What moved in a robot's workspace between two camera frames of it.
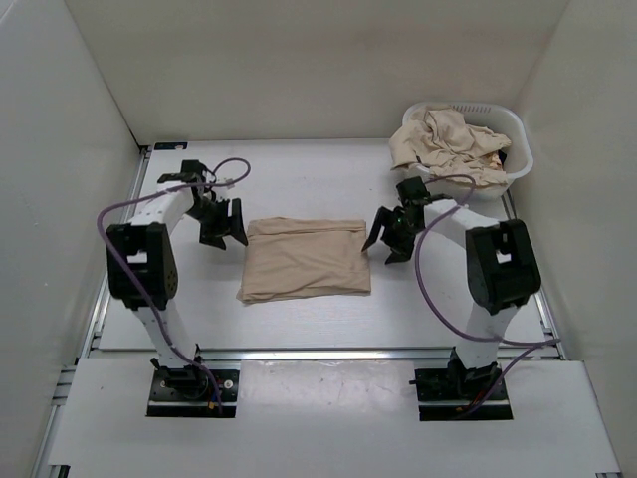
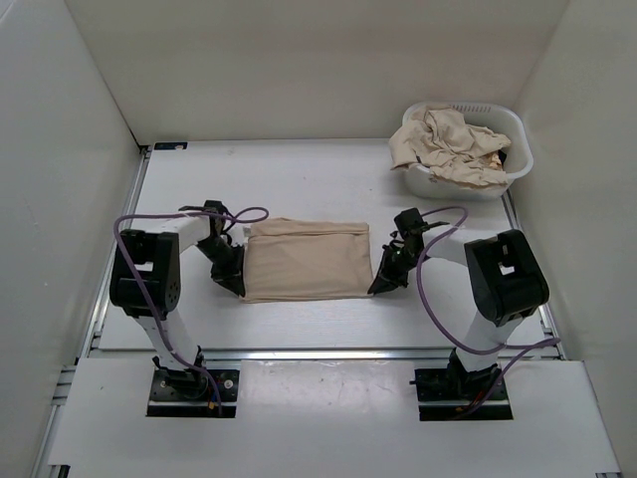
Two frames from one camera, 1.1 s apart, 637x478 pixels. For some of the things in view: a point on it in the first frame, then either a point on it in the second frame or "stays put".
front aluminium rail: [369, 355] stays put
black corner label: [170, 145] stays put
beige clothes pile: [443, 140] stays put
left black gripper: [234, 223] → [231, 277]
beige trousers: [299, 257] stays put
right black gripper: [400, 250] → [388, 278]
